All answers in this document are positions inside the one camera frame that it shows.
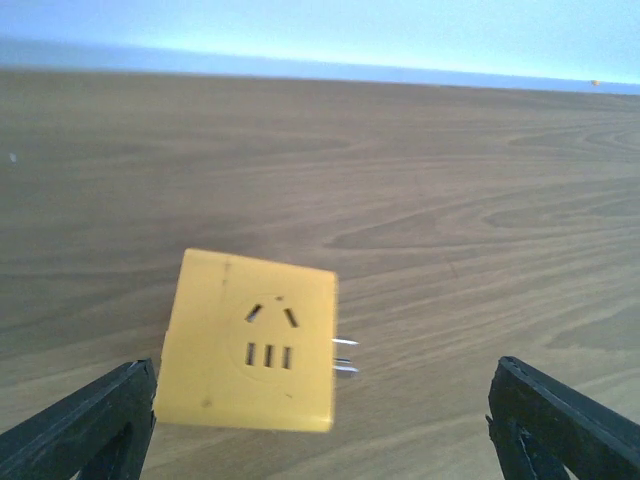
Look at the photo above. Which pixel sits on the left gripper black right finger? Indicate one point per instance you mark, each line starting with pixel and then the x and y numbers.
pixel 543 429

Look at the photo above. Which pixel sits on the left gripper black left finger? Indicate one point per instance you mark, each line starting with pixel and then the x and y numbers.
pixel 100 431

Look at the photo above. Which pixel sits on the yellow cube socket adapter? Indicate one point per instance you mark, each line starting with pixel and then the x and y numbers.
pixel 251 343

